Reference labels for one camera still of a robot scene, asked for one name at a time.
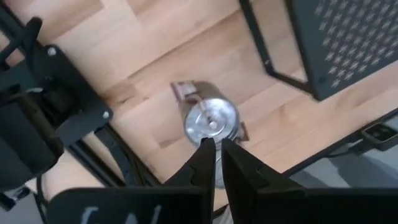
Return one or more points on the dark ribbed metal container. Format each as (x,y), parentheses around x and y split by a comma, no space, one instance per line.
(211,118)

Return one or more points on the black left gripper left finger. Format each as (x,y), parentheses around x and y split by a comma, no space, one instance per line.
(202,168)

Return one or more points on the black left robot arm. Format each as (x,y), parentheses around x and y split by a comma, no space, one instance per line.
(37,124)

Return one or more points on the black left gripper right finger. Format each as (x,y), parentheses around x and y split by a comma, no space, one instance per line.
(242,174)

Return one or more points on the black aluminium table frame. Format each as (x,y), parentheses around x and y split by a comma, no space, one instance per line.
(124,158)

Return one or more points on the black perforated metal shelf riser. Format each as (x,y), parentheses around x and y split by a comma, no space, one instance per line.
(342,46)

